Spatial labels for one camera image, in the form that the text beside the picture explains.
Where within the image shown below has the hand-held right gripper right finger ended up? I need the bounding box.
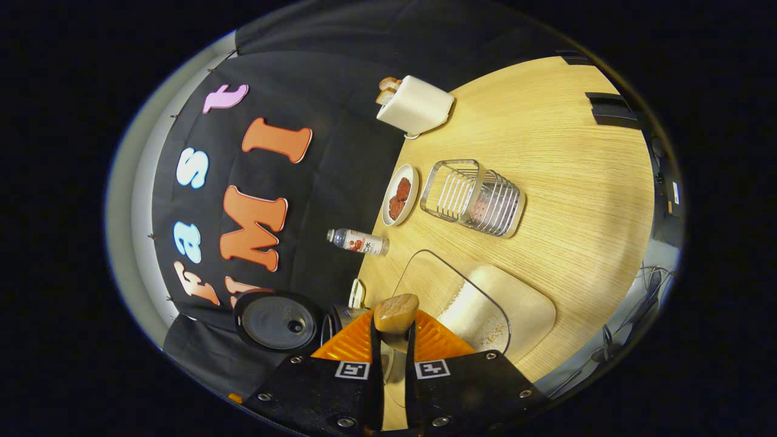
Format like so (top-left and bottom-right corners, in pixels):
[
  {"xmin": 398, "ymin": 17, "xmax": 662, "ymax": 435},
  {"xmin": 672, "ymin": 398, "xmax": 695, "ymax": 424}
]
[{"xmin": 405, "ymin": 310, "xmax": 550, "ymax": 435}]

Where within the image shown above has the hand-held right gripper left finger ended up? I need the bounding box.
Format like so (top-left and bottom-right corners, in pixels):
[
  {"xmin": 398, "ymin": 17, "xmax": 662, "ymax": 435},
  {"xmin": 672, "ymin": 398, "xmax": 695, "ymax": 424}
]
[{"xmin": 243, "ymin": 310, "xmax": 384, "ymax": 436}]

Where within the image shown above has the black rice cooker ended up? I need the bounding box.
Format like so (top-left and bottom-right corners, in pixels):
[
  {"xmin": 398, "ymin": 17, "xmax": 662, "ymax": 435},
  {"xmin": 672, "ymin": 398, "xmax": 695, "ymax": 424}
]
[{"xmin": 234, "ymin": 290, "xmax": 372, "ymax": 354}]

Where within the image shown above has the wooden spoon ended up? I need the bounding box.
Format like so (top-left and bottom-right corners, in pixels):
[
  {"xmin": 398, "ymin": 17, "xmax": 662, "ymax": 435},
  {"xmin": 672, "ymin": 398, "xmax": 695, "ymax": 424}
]
[{"xmin": 372, "ymin": 294, "xmax": 421, "ymax": 384}]

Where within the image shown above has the metal wire chopstick holder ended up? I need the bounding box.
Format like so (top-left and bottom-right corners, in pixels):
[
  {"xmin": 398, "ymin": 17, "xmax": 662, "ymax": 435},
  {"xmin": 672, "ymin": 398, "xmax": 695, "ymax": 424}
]
[{"xmin": 419, "ymin": 159, "xmax": 526, "ymax": 238}]

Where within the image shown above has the small clear bottle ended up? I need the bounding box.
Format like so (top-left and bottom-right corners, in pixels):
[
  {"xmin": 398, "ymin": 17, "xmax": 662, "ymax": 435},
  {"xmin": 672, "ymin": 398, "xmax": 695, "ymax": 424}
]
[{"xmin": 327, "ymin": 228, "xmax": 390, "ymax": 256}]

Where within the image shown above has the white round plate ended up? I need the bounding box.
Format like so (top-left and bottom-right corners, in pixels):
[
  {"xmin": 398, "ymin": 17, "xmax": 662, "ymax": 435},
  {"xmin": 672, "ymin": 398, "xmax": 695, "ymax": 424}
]
[{"xmin": 381, "ymin": 164, "xmax": 420, "ymax": 227}]

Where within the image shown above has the white toaster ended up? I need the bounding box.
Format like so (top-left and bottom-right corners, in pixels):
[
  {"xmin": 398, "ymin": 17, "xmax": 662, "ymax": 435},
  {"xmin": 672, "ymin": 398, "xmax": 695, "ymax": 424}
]
[{"xmin": 376, "ymin": 75, "xmax": 455, "ymax": 140}]

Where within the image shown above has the black equipment stand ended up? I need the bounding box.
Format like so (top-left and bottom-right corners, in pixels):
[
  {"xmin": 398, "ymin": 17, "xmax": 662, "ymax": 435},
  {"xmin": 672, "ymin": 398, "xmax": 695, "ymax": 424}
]
[{"xmin": 643, "ymin": 137, "xmax": 687, "ymax": 249}]

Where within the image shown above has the black cable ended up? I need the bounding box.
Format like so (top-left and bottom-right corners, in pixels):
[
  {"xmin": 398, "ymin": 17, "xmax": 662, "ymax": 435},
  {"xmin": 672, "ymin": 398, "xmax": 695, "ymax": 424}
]
[{"xmin": 565, "ymin": 267, "xmax": 668, "ymax": 389}]

